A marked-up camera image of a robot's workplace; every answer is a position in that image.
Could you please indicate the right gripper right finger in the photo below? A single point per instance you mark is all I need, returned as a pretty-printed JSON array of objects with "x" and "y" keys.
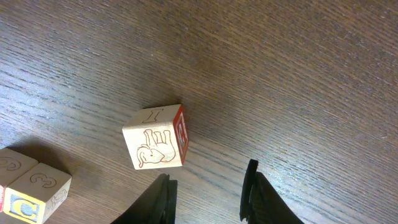
[{"x": 260, "y": 202}]

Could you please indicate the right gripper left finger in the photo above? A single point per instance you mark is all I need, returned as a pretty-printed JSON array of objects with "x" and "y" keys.
[{"x": 156, "y": 205}]

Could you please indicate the green R block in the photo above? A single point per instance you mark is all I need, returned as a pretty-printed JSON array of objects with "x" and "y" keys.
[{"x": 157, "y": 137}]

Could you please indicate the yellow C block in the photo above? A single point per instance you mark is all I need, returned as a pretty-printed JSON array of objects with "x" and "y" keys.
[{"x": 35, "y": 195}]

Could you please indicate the red I block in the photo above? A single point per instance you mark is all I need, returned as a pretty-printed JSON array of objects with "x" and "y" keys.
[{"x": 13, "y": 165}]

